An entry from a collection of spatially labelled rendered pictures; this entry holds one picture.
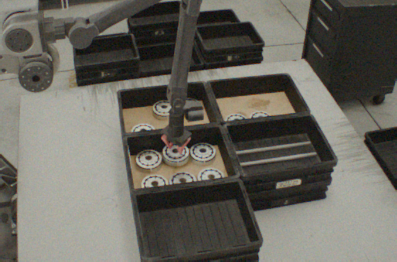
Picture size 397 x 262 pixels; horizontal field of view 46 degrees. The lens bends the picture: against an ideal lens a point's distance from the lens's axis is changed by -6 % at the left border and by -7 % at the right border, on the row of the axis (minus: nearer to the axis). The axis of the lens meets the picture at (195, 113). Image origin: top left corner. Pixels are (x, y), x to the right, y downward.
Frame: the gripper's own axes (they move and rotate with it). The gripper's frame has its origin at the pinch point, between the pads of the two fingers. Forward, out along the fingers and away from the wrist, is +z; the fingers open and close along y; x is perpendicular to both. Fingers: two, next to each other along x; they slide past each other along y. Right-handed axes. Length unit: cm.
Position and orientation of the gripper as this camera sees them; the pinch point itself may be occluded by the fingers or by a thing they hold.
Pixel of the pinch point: (175, 149)
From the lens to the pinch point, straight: 196.6
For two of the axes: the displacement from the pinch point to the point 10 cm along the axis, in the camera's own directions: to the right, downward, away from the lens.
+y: -8.2, -3.9, 4.1
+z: -0.4, 7.6, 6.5
